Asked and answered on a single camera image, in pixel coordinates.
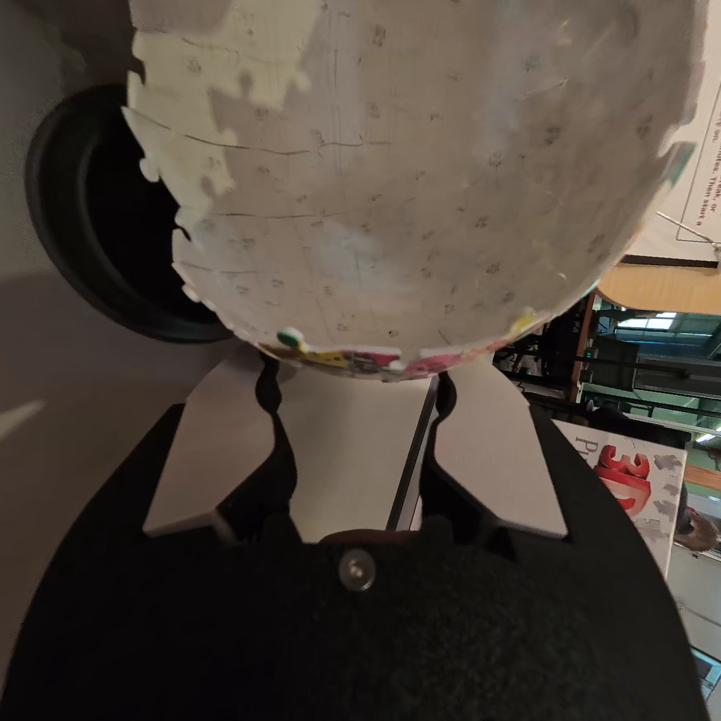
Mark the puzzle box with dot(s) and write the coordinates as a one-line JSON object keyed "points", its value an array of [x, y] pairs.
{"points": [[637, 479]]}

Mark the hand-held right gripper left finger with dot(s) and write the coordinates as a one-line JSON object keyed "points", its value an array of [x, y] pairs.
{"points": [[214, 462]]}

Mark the colourful puzzle ball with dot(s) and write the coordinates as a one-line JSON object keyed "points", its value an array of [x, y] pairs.
{"points": [[451, 169]]}

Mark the black ball stand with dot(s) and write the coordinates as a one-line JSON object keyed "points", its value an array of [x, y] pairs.
{"points": [[101, 237]]}

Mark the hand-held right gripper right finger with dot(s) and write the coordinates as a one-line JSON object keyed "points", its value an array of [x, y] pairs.
{"points": [[501, 462]]}

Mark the clipboard with white paper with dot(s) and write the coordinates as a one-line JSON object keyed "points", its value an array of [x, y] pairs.
{"points": [[693, 192]]}

